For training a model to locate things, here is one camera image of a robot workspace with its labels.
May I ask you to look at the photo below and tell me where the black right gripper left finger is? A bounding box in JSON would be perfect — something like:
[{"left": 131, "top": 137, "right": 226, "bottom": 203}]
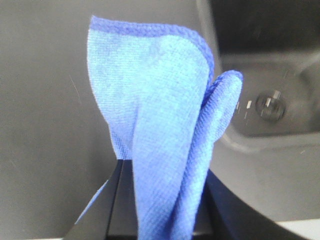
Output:
[{"left": 64, "top": 160, "right": 123, "bottom": 240}]

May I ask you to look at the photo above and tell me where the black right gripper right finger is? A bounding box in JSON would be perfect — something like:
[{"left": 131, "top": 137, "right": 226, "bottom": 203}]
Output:
[{"left": 196, "top": 170, "right": 304, "bottom": 240}]

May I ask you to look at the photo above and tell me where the blue microfiber cloth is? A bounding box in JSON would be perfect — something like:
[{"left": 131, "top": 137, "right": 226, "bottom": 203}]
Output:
[{"left": 87, "top": 16, "right": 243, "bottom": 240}]

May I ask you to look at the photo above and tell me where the metal sink drain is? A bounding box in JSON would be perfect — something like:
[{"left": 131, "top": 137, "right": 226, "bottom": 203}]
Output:
[{"left": 255, "top": 90, "right": 286, "bottom": 122}]

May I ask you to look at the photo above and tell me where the black lab sink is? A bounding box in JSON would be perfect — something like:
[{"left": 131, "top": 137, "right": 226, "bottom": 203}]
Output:
[{"left": 195, "top": 0, "right": 320, "bottom": 154}]

